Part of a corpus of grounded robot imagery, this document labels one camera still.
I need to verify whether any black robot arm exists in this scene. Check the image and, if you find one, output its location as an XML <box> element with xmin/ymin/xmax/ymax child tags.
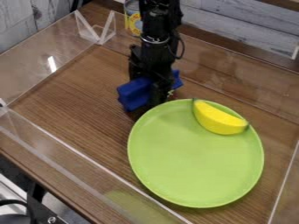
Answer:
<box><xmin>128</xmin><ymin>0</ymin><xmax>184</xmax><ymax>107</ymax></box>

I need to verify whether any yellow banana slice toy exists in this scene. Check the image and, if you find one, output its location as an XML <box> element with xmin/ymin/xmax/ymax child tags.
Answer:
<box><xmin>192</xmin><ymin>100</ymin><xmax>248</xmax><ymax>135</ymax></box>

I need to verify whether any black clamp with cable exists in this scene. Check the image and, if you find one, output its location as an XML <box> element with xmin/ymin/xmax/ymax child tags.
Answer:
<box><xmin>0</xmin><ymin>179</ymin><xmax>69</xmax><ymax>224</ymax></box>

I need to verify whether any blue block object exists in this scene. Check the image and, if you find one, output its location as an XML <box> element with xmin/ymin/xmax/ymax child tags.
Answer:
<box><xmin>116</xmin><ymin>69</ymin><xmax>184</xmax><ymax>113</ymax></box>

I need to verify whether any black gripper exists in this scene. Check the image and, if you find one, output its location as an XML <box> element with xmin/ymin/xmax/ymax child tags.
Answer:
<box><xmin>128</xmin><ymin>36</ymin><xmax>184</xmax><ymax>107</ymax></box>

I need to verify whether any yellow labelled tin can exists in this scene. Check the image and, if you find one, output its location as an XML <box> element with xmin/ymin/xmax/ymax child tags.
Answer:
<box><xmin>124</xmin><ymin>0</ymin><xmax>142</xmax><ymax>37</ymax></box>

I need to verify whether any green round plate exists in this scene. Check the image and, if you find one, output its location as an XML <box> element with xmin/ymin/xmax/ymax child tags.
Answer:
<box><xmin>126</xmin><ymin>99</ymin><xmax>265</xmax><ymax>208</ymax></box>

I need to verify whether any clear acrylic triangle bracket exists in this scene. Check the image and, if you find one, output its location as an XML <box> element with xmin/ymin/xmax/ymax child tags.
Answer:
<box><xmin>74</xmin><ymin>10</ymin><xmax>117</xmax><ymax>46</ymax></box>

